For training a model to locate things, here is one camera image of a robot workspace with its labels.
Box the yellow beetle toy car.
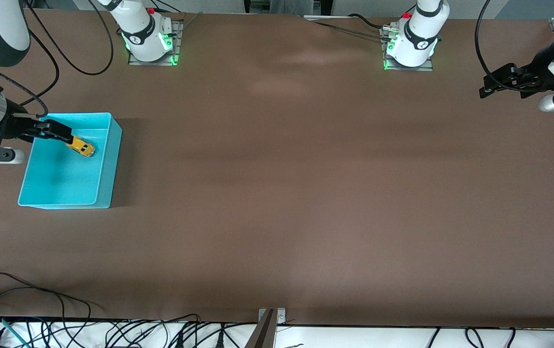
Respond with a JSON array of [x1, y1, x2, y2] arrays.
[[66, 136, 96, 158]]

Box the turquoise plastic bin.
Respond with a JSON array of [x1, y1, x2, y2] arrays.
[[18, 112, 123, 210]]

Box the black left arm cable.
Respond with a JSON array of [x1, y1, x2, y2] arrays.
[[474, 0, 554, 92]]

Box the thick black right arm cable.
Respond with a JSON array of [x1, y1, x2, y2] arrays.
[[18, 0, 115, 107]]

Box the black base power cable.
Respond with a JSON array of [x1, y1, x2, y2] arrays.
[[350, 14, 389, 30]]

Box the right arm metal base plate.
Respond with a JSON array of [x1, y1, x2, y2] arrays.
[[127, 19, 184, 67]]

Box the thin grey base cable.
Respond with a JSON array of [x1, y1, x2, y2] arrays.
[[313, 22, 386, 42]]

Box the teal cable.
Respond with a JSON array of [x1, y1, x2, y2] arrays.
[[0, 318, 31, 348]]

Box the tangled black cable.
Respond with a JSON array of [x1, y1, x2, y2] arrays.
[[105, 314, 201, 348]]

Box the dark camera mount pole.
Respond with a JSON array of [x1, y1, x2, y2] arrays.
[[244, 309, 277, 348]]

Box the silver table edge bracket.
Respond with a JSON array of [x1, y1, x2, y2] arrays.
[[259, 308, 286, 324]]

